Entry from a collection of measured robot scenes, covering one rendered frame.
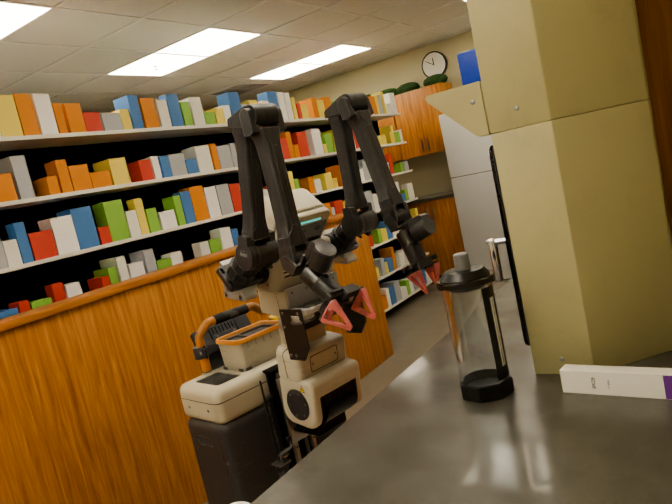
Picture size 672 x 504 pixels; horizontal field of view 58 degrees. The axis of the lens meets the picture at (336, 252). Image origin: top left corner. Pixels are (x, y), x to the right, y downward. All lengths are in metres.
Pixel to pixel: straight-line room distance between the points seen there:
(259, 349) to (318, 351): 0.31
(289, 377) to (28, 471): 1.15
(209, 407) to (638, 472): 1.47
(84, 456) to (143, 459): 0.30
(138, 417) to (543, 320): 2.10
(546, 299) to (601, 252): 0.13
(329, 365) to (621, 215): 1.11
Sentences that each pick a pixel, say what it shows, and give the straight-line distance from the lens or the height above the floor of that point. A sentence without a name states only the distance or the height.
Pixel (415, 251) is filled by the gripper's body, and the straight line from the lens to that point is 1.85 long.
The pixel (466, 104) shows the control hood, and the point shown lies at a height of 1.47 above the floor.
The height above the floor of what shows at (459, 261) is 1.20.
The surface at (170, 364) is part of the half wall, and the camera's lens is 3.04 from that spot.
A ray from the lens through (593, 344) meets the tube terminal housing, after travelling 1.22.
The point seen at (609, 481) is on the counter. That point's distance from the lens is 0.90.
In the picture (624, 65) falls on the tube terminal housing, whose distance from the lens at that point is 1.25.
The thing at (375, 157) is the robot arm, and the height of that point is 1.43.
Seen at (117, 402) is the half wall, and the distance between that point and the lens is 2.87.
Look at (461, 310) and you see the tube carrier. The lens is 1.12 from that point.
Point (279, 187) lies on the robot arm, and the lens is 1.56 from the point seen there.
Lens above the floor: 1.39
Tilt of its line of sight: 7 degrees down
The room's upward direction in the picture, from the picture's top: 12 degrees counter-clockwise
